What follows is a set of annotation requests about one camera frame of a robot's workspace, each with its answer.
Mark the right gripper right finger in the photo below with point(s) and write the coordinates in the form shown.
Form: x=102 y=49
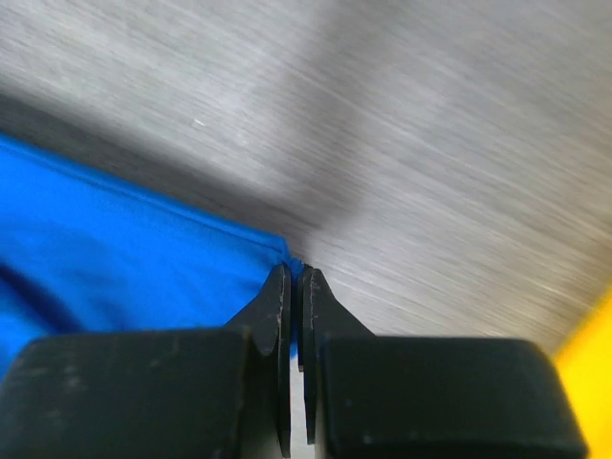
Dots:
x=370 y=396

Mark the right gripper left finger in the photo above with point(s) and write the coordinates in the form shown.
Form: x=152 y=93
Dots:
x=186 y=393

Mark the blue printed t shirt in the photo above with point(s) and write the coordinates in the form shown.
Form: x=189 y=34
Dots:
x=84 y=251

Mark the yellow plastic tray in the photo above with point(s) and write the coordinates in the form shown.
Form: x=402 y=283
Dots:
x=584 y=365

